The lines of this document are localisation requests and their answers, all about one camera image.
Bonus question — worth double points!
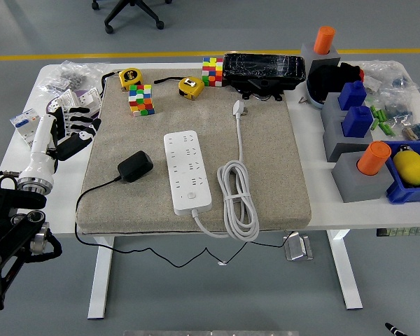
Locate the white circuit breaker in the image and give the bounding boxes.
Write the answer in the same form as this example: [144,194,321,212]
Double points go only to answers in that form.
[9,108,43,149]

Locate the white wall socket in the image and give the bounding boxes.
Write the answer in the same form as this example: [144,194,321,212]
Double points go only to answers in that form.
[77,87,103,115]
[50,88,80,110]

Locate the clear bag white parts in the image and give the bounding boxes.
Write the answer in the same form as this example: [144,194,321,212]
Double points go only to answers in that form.
[360,59,420,95]

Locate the thin black plug cord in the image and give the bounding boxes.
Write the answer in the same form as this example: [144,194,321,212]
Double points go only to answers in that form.
[73,176,298,269]

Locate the black wrapped box device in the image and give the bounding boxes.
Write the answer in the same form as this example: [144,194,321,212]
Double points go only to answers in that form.
[222,52,307,103]

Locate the black cloth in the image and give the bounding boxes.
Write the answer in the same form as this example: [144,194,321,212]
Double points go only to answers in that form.
[307,62,363,103]

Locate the white power strip cord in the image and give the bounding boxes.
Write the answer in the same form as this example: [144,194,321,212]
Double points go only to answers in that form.
[190,99,260,242]

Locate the table control panel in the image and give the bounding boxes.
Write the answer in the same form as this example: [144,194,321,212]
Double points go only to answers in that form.
[376,226,420,238]

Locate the orange cylinder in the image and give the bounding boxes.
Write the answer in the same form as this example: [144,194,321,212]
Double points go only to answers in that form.
[357,140,393,176]
[312,25,337,56]

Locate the white power strip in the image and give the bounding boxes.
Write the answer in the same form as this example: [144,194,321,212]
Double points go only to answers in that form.
[163,130,214,217]

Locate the black plug adapter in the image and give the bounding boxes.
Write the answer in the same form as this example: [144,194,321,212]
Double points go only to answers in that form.
[117,150,154,183]

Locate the white table leg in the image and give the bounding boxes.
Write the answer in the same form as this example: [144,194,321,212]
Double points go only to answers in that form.
[87,234,116,321]
[327,229,364,312]

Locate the yellow tape measure black label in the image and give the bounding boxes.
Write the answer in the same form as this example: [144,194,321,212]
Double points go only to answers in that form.
[100,67,144,92]

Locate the colourful puzzle cube stack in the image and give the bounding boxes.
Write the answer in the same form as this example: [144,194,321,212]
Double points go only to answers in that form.
[127,83,156,118]
[201,57,225,88]

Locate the clear bag grey screws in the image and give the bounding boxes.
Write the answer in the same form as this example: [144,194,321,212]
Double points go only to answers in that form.
[37,59,110,95]

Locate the pale blue round base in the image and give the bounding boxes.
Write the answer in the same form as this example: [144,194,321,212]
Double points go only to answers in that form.
[304,78,328,111]

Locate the purple strap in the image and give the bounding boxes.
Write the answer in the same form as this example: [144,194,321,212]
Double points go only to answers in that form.
[45,89,103,122]

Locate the yellow tape measure silver clip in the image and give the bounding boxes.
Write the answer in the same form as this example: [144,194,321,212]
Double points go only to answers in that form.
[153,75,206,101]

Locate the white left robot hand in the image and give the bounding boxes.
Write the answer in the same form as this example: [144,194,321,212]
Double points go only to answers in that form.
[19,106,102,183]

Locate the grey-brown mat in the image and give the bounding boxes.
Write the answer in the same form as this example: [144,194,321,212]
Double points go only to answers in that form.
[75,68,312,235]

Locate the clear bag of resistors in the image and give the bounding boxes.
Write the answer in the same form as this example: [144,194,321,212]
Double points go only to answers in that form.
[400,120,420,143]

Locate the blue storage bin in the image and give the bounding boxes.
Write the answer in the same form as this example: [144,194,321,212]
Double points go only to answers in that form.
[380,140,420,206]

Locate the grey holder block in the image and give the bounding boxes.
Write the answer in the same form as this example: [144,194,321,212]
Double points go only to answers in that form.
[320,92,351,123]
[300,41,342,82]
[322,114,375,163]
[331,150,396,204]

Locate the silver metal bracket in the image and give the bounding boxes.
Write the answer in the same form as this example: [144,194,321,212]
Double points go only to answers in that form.
[283,232,314,262]

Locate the yellow lemon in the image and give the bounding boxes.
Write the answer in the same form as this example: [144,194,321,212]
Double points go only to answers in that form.
[392,150,420,187]

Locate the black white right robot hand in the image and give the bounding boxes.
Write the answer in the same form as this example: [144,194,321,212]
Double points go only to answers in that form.
[384,321,412,336]

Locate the clear bag blue parts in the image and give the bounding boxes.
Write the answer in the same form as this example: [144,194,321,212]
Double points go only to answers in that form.
[379,87,417,124]

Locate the blue peg block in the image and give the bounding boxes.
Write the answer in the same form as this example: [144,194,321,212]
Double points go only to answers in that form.
[340,105,375,139]
[337,80,368,111]

